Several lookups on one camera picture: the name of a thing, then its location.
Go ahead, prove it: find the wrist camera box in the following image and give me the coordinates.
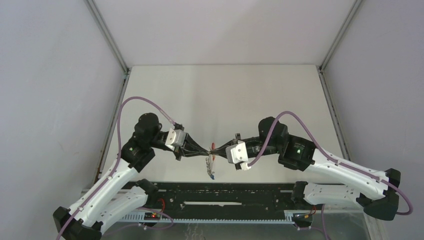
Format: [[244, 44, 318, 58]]
[[225, 140, 251, 171], [164, 123, 187, 151]]

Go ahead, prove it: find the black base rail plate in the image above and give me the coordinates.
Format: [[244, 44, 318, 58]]
[[146, 182, 313, 220]]

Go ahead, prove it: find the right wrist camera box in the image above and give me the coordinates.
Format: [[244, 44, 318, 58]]
[[225, 140, 251, 171]]

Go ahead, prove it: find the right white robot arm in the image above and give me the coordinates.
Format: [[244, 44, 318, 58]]
[[210, 116, 401, 221]]

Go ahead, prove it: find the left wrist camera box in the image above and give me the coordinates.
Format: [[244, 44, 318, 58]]
[[164, 123, 187, 151]]

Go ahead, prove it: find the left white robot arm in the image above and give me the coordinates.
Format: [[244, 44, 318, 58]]
[[53, 113, 210, 240]]

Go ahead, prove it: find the small circuit board with leds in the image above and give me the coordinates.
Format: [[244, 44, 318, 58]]
[[143, 212, 161, 221]]

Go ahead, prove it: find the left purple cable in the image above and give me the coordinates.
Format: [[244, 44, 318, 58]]
[[54, 96, 175, 240]]

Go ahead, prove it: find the white cable duct strip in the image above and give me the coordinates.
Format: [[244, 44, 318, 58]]
[[117, 211, 313, 224]]

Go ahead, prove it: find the red tag keyring with chain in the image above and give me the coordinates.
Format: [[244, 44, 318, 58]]
[[205, 154, 216, 176]]

